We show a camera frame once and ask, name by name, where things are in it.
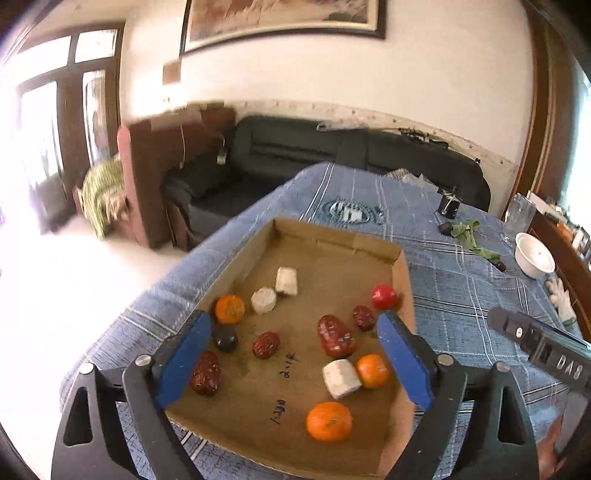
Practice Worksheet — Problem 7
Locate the framed painting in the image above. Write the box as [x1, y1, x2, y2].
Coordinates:
[179, 0, 387, 56]

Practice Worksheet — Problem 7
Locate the small red jujube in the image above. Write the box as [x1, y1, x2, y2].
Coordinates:
[252, 331, 280, 360]

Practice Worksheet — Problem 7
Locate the wooden sideboard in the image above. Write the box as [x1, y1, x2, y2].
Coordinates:
[512, 1, 590, 339]

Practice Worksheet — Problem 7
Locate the large red jujube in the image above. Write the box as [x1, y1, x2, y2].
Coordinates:
[190, 350, 221, 397]

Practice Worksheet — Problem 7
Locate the white square cake piece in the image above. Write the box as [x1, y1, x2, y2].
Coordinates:
[274, 267, 298, 297]

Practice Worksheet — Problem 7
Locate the white work glove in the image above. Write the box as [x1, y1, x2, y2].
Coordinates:
[545, 277, 577, 328]

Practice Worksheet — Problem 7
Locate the small beige cake piece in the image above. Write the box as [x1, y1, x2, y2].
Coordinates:
[322, 359, 363, 400]

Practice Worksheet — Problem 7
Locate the white bowl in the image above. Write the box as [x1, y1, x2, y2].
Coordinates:
[514, 233, 556, 280]

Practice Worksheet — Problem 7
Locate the cardboard box tray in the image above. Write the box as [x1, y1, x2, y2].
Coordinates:
[167, 218, 415, 479]

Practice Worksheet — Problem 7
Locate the small orange mandarin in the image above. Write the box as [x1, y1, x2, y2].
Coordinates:
[356, 354, 390, 389]

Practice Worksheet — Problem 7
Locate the large orange mandarin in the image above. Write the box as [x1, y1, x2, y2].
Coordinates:
[305, 402, 353, 443]

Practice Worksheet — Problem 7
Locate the black device on table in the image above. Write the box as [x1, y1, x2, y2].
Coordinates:
[437, 186, 462, 220]

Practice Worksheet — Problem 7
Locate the dark red jujube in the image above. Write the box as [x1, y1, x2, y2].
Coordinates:
[318, 315, 356, 360]

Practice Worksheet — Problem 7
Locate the round beige cake piece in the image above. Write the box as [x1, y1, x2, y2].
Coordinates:
[250, 287, 277, 315]

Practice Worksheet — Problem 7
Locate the brown armchair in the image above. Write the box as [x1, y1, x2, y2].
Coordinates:
[117, 105, 236, 249]

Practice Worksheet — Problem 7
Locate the red cherry tomato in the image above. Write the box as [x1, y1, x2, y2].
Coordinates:
[372, 284, 400, 311]

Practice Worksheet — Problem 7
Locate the blue plaid tablecloth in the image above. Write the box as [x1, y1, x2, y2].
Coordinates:
[88, 163, 571, 479]

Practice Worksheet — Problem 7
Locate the green leafy vegetable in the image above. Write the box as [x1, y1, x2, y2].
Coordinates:
[451, 219, 501, 264]

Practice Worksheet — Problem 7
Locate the clear glass cup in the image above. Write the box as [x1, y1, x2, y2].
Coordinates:
[501, 193, 537, 244]

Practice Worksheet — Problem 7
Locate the green patterned cloth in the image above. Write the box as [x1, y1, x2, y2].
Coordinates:
[76, 158, 130, 239]

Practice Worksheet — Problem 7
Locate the dark plum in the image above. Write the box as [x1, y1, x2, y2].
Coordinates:
[212, 324, 238, 353]

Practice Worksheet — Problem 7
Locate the round red jujube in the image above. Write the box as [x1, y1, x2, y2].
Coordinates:
[352, 305, 377, 332]

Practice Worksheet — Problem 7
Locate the black sofa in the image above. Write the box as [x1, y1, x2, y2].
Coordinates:
[160, 115, 491, 251]

